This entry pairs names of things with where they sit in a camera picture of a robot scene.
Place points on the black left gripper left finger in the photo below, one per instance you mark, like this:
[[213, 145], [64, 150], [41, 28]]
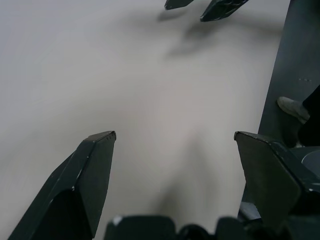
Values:
[[62, 200]]

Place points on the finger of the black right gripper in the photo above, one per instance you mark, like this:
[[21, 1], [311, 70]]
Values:
[[220, 11], [178, 3]]

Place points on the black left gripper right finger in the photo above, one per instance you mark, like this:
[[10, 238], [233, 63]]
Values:
[[265, 180]]

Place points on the black trouser leg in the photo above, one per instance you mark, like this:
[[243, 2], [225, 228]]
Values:
[[312, 120]]

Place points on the grey shoe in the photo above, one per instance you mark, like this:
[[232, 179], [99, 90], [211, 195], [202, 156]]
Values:
[[292, 107]]

